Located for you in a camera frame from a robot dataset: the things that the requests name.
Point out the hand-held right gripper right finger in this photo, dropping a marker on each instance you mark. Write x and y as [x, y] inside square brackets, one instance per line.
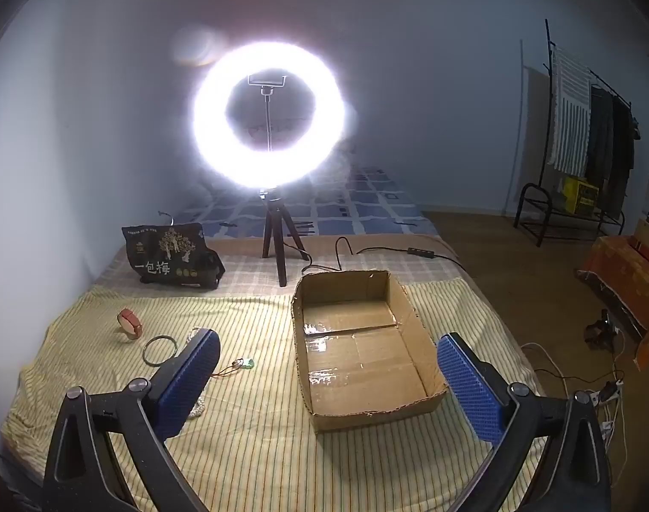
[471, 389]

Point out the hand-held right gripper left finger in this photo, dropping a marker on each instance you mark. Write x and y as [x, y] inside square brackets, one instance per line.
[188, 378]

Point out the black bangle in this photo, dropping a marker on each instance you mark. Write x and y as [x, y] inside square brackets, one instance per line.
[143, 353]

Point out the yellow striped blanket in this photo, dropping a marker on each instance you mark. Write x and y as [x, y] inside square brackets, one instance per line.
[260, 453]

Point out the pink plaid blanket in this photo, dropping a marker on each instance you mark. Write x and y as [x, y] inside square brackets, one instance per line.
[239, 277]

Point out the black printed snack bag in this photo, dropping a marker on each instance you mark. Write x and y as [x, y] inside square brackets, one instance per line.
[169, 256]

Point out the white power strip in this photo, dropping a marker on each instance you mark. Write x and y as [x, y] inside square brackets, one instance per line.
[604, 392]

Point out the black tripod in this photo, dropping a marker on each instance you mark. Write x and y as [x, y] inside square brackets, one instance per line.
[273, 224]

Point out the orange cardboard box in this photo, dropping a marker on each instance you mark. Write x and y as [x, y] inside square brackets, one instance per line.
[623, 272]

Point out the black metal clothes rack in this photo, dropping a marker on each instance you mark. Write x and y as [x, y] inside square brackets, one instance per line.
[532, 192]

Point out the blue patterned bed sheet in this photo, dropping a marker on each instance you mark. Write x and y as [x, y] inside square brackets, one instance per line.
[356, 202]

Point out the yellow box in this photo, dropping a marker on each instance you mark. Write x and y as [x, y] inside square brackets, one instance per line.
[580, 194]

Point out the dark hanging garment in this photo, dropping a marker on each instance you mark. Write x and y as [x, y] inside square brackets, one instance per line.
[620, 160]

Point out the grey hanging garment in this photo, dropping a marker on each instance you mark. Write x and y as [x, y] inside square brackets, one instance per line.
[600, 133]

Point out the white striped towel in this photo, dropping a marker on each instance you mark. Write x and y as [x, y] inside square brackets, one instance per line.
[569, 117]

